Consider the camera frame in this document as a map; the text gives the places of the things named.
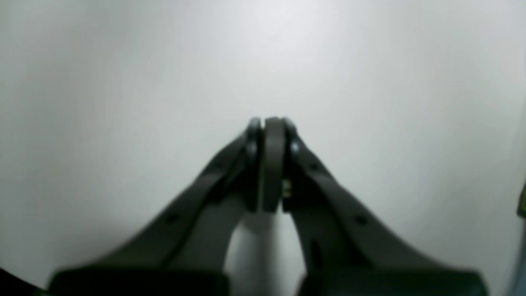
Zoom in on green T-shirt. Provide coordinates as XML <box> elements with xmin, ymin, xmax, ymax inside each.
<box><xmin>517</xmin><ymin>182</ymin><xmax>526</xmax><ymax>219</ymax></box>

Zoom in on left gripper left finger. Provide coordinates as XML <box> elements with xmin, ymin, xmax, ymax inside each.
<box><xmin>48</xmin><ymin>118</ymin><xmax>261</xmax><ymax>296</ymax></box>

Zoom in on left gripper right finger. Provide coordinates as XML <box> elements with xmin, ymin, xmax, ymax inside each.
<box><xmin>263</xmin><ymin>117</ymin><xmax>488</xmax><ymax>296</ymax></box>

